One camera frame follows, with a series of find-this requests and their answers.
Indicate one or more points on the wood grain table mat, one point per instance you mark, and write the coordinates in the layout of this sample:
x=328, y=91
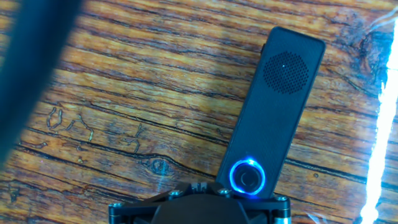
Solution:
x=140, y=93

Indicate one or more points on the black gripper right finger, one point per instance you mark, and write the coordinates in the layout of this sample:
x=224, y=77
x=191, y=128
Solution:
x=270, y=211

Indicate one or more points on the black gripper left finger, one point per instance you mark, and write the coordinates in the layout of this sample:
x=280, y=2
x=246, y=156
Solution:
x=130, y=211

